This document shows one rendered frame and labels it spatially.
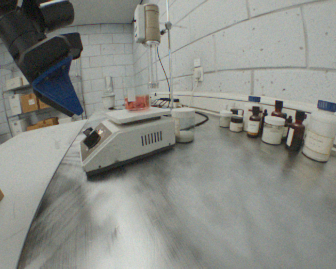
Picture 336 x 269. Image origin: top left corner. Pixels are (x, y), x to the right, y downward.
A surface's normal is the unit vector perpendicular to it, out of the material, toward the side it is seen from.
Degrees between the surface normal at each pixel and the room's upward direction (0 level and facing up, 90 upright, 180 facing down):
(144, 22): 90
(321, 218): 0
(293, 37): 90
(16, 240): 0
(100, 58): 90
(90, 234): 0
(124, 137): 90
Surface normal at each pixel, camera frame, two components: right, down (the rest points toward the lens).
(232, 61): -0.90, 0.18
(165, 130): 0.60, 0.24
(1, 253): -0.04, -0.94
